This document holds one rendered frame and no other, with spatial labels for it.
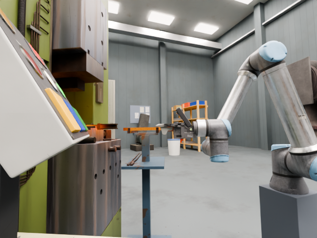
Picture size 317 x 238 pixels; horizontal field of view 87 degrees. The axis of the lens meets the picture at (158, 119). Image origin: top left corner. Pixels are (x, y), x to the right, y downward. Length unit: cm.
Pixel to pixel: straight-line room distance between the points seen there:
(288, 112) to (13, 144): 104
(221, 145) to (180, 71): 977
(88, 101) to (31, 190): 66
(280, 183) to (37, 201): 125
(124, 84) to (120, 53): 168
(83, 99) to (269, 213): 142
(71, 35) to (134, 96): 828
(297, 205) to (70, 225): 114
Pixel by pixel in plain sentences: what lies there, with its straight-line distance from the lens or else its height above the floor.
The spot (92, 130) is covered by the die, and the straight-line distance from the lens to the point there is 93.
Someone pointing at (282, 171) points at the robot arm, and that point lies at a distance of 126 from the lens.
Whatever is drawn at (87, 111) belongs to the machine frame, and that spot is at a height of 111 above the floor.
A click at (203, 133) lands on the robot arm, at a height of 95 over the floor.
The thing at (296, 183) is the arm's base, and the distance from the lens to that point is 128.
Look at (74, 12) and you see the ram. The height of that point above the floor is 154.
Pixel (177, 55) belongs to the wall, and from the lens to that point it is 1082.
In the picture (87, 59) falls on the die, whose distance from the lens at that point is 95.
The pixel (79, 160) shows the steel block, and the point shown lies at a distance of 86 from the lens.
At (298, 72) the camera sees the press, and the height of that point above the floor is 251.
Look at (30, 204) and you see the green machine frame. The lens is 88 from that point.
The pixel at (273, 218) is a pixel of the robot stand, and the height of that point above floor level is 43.
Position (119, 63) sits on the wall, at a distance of 952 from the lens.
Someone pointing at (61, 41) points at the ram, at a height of 140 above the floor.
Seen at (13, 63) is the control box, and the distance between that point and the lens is 28.
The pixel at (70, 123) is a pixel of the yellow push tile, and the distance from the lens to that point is 29.
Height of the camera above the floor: 98
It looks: 4 degrees up
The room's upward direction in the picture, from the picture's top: 1 degrees counter-clockwise
